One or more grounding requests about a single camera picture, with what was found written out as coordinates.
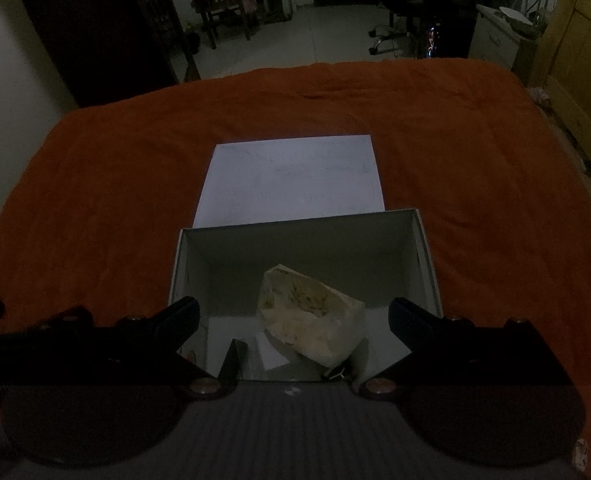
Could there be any white cardboard box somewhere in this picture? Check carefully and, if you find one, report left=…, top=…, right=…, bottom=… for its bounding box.
left=167, top=208, right=444, bottom=393

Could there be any white paper sheet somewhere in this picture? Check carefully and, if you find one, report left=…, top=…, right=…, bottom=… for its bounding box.
left=193, top=134, right=387, bottom=229

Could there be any dark wardrobe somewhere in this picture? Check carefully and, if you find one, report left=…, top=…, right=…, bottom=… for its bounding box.
left=6, top=0, right=182, bottom=109

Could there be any orange blanket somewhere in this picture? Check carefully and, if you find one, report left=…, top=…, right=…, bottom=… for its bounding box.
left=0, top=57, right=591, bottom=476

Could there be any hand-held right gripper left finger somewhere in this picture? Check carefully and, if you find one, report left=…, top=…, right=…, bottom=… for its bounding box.
left=25, top=296, right=236, bottom=401

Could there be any yellow wooden board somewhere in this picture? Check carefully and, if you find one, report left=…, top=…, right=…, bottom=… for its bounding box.
left=527, top=0, right=591, bottom=177

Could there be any black office chair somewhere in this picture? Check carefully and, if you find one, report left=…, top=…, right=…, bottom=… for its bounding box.
left=368, top=0, right=457, bottom=57

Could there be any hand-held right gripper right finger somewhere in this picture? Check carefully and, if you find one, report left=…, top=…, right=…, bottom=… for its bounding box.
left=355, top=297, right=574, bottom=401

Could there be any white bowl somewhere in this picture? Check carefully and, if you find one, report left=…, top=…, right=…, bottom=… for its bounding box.
left=499, top=5, right=535, bottom=37

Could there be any white cabinet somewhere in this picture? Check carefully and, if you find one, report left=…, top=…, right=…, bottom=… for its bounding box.
left=469, top=3, right=522, bottom=70

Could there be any white square charger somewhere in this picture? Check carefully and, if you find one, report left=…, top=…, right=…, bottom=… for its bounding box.
left=254, top=332, right=292, bottom=372

